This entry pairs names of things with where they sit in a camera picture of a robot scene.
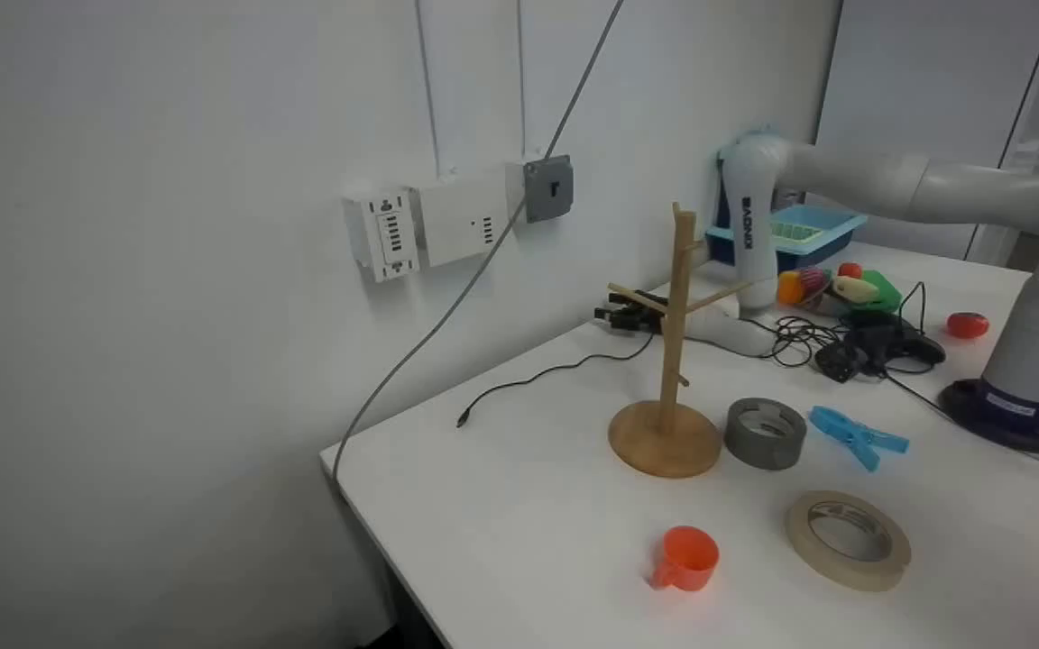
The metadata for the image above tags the orange plastic cup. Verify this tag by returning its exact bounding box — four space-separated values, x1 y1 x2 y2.
644 522 726 595

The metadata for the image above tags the wooden mug stand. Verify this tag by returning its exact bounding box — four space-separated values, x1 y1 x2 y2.
604 199 751 485

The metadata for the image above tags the black plug block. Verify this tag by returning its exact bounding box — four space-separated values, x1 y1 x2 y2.
590 283 669 334

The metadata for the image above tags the white rounded machine housing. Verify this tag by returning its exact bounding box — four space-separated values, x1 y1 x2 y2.
709 129 792 362

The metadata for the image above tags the orange toy fruit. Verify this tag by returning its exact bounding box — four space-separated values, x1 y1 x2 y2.
776 266 816 309

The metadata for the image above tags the blue plastic basket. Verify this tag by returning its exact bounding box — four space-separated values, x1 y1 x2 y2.
703 202 869 279

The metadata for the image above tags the black power adapter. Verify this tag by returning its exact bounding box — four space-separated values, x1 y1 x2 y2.
816 339 865 385

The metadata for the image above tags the blue plastic clamp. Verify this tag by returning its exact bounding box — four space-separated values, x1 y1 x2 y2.
803 403 914 475

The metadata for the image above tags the green and yellow toy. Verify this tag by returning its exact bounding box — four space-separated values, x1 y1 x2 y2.
827 260 908 318

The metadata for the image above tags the beige masking tape roll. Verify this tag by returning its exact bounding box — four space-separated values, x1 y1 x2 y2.
778 488 915 595

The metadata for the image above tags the small red lid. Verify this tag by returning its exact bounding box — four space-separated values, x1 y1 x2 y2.
945 309 993 344

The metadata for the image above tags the thin black table cable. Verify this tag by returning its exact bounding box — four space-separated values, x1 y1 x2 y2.
455 328 655 433

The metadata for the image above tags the grey hanging wall cable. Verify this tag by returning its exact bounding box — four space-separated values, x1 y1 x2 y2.
329 0 627 479

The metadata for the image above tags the white plain wall box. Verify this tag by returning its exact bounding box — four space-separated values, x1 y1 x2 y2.
408 171 512 271

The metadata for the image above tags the grey wall socket box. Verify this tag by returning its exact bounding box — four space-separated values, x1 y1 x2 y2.
520 147 580 224

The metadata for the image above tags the white labelled wall box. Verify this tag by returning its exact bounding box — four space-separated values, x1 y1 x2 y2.
339 183 422 290

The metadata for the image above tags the grey duct tape roll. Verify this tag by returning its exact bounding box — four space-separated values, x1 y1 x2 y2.
722 394 811 473

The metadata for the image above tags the white wall conduit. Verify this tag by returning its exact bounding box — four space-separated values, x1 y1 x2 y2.
413 0 443 183
512 0 531 160

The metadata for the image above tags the tangled black cable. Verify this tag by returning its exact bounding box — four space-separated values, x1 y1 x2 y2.
768 309 823 370

